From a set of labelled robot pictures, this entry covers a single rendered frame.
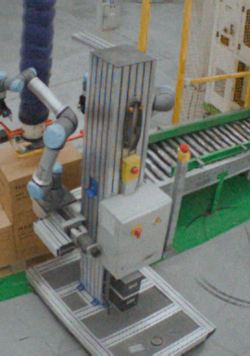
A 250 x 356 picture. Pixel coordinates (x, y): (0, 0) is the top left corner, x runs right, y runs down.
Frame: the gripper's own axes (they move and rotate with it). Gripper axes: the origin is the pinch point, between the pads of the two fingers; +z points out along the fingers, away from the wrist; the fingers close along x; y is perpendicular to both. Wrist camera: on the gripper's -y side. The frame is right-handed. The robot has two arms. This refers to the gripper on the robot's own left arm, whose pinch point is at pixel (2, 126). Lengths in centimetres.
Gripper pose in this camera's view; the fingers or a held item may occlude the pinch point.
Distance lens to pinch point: 292.6
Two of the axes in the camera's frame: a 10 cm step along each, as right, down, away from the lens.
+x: -8.0, 3.1, -5.1
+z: -0.8, 7.9, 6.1
